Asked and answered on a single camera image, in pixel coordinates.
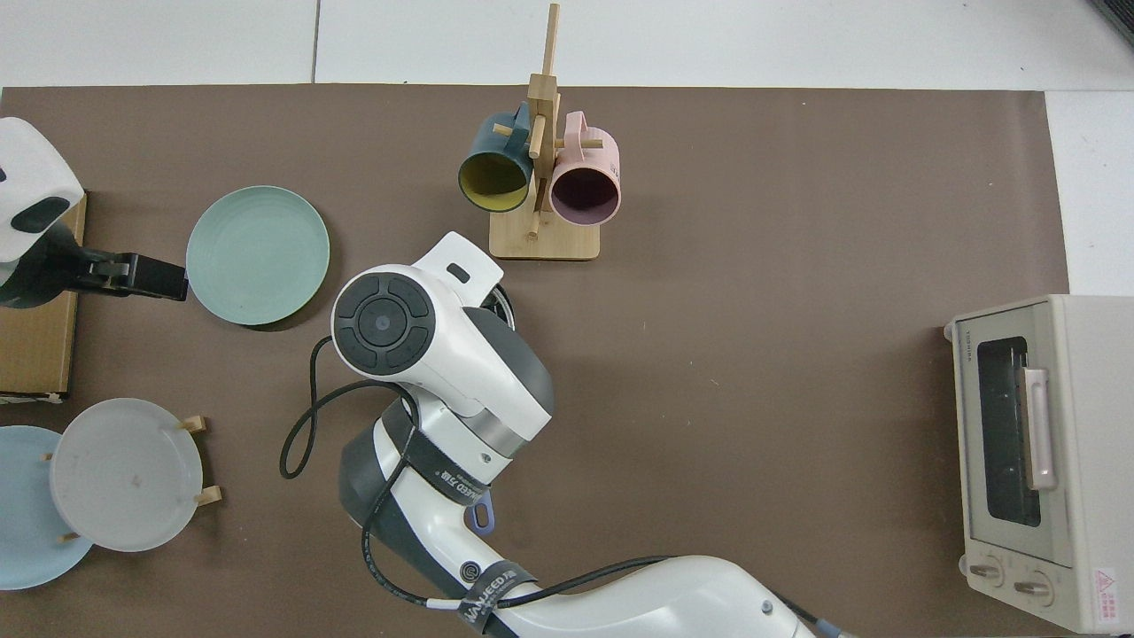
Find dark teal cup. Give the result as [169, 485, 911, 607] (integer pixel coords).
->
[458, 102, 535, 214]

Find grey plate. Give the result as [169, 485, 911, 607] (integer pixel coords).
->
[50, 398, 205, 553]

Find black pot with blue handle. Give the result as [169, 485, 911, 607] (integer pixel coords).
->
[465, 282, 517, 533]

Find brown table cloth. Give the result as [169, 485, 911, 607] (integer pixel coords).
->
[0, 84, 1068, 638]

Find light blue plate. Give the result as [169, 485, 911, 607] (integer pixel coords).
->
[0, 425, 94, 591]

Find pink cup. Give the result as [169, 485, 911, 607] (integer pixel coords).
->
[548, 111, 621, 224]

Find wooden plate rack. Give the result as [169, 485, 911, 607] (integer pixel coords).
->
[40, 415, 223, 543]

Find wire basket with wooden floor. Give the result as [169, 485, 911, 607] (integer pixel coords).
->
[0, 193, 89, 405]

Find pale toaster oven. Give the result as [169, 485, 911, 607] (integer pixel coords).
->
[944, 294, 1134, 635]

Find green plate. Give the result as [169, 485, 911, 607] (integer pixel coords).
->
[185, 184, 331, 326]

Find dark object at table corner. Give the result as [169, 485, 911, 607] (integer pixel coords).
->
[1088, 0, 1134, 47]

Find wooden cup stand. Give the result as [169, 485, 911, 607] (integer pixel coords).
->
[489, 3, 603, 261]

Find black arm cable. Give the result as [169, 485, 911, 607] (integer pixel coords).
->
[280, 335, 851, 638]

